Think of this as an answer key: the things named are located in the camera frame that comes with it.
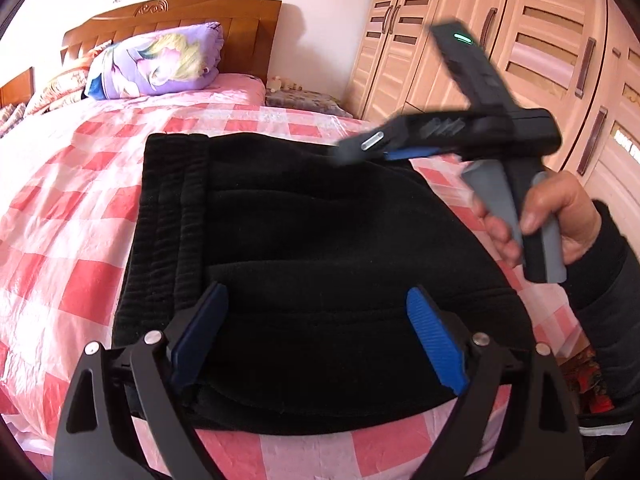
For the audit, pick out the person's right forearm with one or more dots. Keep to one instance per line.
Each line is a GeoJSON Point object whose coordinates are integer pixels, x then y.
{"type": "Point", "coordinates": [605, 280]}

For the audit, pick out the person's right hand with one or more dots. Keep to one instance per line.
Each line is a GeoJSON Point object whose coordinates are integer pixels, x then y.
{"type": "Point", "coordinates": [575, 220]}

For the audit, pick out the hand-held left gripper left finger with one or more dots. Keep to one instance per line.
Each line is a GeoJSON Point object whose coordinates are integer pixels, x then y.
{"type": "Point", "coordinates": [200, 332]}

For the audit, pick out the checked grey pillow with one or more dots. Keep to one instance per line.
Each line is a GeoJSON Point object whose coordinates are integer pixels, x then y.
{"type": "Point", "coordinates": [10, 120]}

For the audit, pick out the black pants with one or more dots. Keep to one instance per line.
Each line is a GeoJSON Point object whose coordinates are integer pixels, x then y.
{"type": "Point", "coordinates": [320, 260]}

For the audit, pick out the floral covered nightstand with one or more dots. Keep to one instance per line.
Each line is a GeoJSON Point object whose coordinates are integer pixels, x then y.
{"type": "Point", "coordinates": [305, 102]}

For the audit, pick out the small pale toy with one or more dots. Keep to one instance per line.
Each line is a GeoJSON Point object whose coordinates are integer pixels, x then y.
{"type": "Point", "coordinates": [280, 83]}

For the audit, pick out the pink floral bed cover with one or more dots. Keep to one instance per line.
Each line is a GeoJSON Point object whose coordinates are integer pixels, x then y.
{"type": "Point", "coordinates": [240, 87]}

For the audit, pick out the plain wooden headboard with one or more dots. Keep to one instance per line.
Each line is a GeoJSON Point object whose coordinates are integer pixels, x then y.
{"type": "Point", "coordinates": [17, 87]}

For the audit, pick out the red checked plastic sheet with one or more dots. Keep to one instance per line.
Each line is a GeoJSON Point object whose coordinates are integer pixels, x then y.
{"type": "Point", "coordinates": [60, 240]}

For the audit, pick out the orange floral pillow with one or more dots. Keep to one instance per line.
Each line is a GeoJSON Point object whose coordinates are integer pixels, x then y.
{"type": "Point", "coordinates": [60, 85]}

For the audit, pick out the carved wooden headboard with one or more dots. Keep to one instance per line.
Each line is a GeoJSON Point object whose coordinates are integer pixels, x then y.
{"type": "Point", "coordinates": [240, 30]}

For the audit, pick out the person's dark clothing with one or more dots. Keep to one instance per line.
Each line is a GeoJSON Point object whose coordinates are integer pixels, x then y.
{"type": "Point", "coordinates": [610, 435]}

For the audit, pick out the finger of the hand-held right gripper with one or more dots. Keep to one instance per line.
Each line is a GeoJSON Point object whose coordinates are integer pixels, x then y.
{"type": "Point", "coordinates": [372, 142]}

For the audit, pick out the purple floral pillow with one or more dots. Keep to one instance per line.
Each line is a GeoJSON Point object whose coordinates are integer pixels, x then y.
{"type": "Point", "coordinates": [150, 62]}

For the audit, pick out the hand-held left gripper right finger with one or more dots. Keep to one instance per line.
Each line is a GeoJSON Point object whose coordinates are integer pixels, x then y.
{"type": "Point", "coordinates": [435, 342]}

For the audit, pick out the light wooden wardrobe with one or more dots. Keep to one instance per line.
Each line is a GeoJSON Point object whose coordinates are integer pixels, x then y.
{"type": "Point", "coordinates": [530, 20]}

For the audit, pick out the red floral cloth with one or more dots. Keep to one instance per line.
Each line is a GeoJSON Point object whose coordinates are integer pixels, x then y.
{"type": "Point", "coordinates": [582, 375]}

